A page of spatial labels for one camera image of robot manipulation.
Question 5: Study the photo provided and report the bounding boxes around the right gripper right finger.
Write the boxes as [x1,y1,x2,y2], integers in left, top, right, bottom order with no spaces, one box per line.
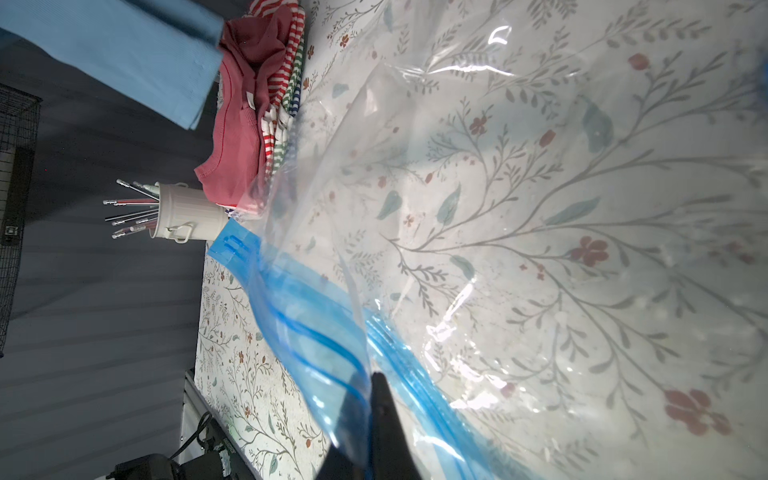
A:
[367,372,422,480]

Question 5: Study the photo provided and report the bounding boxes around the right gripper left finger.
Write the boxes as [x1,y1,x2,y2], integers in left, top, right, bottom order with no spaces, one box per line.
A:
[315,446,364,480]

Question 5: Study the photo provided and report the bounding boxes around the clear vacuum bag blue zipper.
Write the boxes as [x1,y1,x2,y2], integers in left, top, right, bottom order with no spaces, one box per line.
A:
[207,0,768,480]

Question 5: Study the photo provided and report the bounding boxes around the green white striped tank top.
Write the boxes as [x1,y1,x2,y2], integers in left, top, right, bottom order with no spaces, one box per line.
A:
[262,37,305,180]

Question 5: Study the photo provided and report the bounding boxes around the red white striped tank top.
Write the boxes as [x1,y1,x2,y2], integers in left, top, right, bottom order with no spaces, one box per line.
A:
[247,0,307,169]

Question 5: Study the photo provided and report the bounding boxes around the maroon garment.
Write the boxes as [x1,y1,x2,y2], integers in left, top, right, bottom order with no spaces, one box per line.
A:
[195,1,294,207]

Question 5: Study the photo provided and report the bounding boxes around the light blue garment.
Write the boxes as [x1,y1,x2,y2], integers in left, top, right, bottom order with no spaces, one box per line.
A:
[1,1,225,130]

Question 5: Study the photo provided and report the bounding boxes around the white mug pen holder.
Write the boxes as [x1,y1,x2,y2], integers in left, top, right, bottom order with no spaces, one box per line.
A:
[150,184,229,244]

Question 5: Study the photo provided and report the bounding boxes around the pens in mug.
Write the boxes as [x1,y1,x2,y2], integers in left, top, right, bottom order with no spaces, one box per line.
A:
[102,178,161,240]

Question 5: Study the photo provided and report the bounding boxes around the black wire mesh basket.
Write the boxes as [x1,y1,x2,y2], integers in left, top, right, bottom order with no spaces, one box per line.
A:
[1,84,42,346]

